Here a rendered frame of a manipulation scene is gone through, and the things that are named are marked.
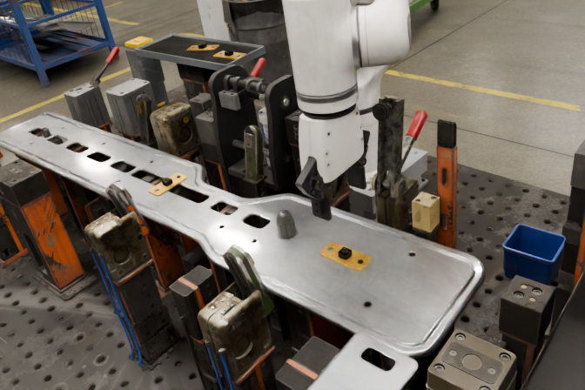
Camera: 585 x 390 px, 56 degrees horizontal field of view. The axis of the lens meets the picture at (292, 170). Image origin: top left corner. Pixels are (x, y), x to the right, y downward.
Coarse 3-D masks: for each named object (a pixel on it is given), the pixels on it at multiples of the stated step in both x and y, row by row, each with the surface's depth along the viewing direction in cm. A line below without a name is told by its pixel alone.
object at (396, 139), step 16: (384, 96) 90; (384, 112) 87; (400, 112) 89; (384, 128) 92; (400, 128) 90; (384, 144) 93; (400, 144) 92; (384, 160) 94; (400, 160) 93; (384, 176) 96; (400, 176) 94
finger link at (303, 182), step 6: (306, 162) 76; (312, 162) 76; (306, 168) 76; (312, 168) 76; (300, 174) 76; (306, 174) 75; (312, 174) 76; (300, 180) 75; (306, 180) 75; (300, 186) 75; (306, 186) 76; (306, 192) 76
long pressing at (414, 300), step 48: (0, 144) 151; (48, 144) 145; (96, 144) 141; (96, 192) 122; (144, 192) 117; (240, 240) 98; (288, 240) 96; (336, 240) 94; (384, 240) 92; (288, 288) 86; (336, 288) 84; (384, 288) 83; (432, 288) 81; (384, 336) 75; (432, 336) 74
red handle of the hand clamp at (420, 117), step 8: (416, 112) 99; (424, 112) 98; (416, 120) 98; (424, 120) 98; (408, 128) 98; (416, 128) 97; (408, 136) 97; (416, 136) 97; (408, 144) 97; (408, 152) 97; (384, 184) 95
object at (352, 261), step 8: (328, 248) 92; (336, 248) 92; (328, 256) 90; (336, 256) 90; (344, 256) 89; (352, 256) 90; (360, 256) 89; (368, 256) 89; (344, 264) 88; (352, 264) 88; (360, 264) 88
